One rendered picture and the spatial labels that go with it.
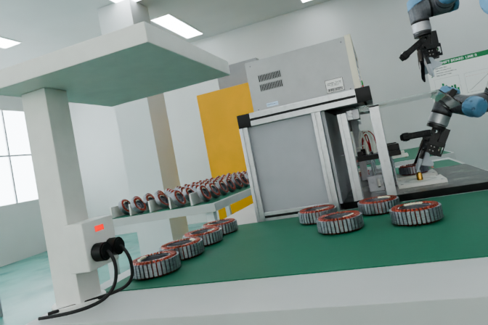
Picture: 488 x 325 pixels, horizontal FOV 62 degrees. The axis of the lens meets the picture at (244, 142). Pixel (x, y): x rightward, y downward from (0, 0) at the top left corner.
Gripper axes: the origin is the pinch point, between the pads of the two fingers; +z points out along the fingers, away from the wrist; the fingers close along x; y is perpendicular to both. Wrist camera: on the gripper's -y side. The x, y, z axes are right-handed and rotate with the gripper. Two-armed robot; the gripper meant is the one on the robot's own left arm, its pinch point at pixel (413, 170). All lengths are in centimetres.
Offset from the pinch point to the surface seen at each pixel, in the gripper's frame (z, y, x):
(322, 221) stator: 14, -22, -80
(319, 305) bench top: 15, -16, -122
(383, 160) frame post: -2.5, -13.1, -44.2
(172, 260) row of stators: 30, -48, -98
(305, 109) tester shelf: -10, -41, -47
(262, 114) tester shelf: -4, -54, -47
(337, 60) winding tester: -30, -38, -33
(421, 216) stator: 4, -3, -82
